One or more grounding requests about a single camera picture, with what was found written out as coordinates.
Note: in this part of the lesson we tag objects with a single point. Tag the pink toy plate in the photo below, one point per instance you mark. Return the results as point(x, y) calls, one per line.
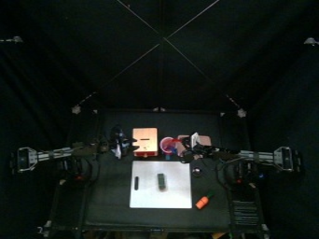
point(205, 140)

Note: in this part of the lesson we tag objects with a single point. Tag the white toy knife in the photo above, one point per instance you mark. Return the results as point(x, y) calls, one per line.
point(195, 137)

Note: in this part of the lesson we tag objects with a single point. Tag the small dark round toy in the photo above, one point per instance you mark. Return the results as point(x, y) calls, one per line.
point(196, 171)

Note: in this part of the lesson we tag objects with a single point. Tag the silver frame corner bracket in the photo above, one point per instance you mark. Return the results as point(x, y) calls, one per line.
point(15, 39)
point(76, 109)
point(310, 40)
point(242, 113)

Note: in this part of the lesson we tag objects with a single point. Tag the black label plate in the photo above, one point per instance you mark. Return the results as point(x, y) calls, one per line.
point(245, 212)

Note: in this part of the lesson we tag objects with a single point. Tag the small black toy stick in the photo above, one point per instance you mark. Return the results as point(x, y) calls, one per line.
point(136, 183)

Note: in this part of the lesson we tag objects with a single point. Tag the pink toy cup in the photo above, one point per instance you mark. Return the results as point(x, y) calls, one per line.
point(168, 145)

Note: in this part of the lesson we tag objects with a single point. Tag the orange toy toaster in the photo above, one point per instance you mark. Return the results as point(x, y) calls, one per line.
point(146, 141)

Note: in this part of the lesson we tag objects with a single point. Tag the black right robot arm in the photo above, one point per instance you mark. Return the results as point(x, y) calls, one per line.
point(258, 154)

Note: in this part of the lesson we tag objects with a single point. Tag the white cutting board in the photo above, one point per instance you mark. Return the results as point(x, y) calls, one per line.
point(160, 194)

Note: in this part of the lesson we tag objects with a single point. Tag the orange toy carrot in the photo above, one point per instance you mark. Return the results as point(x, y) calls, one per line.
point(202, 202)

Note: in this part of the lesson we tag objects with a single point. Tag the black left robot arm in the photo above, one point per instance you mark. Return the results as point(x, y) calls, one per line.
point(54, 153)

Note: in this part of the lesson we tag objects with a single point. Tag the dark green toy block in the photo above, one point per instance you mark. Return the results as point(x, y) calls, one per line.
point(160, 181)

